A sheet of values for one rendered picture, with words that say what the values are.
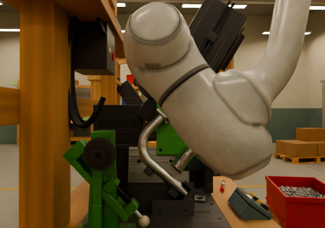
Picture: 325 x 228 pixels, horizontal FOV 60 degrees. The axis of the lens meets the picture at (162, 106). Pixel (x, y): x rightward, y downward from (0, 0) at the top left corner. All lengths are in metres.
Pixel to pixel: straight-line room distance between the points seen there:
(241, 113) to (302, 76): 11.10
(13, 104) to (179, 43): 0.50
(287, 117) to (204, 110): 10.77
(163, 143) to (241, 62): 9.77
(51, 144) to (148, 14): 0.48
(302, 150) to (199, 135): 6.71
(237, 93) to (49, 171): 0.54
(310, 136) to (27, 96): 7.25
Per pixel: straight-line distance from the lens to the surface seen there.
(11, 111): 0.77
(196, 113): 0.39
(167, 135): 0.97
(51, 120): 0.77
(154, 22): 0.39
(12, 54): 11.26
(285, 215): 1.14
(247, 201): 0.92
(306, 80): 11.48
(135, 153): 0.98
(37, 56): 0.80
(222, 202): 1.05
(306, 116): 11.44
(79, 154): 0.71
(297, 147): 7.00
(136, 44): 0.39
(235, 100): 0.40
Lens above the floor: 1.22
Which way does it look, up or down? 1 degrees up
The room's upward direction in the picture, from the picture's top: straight up
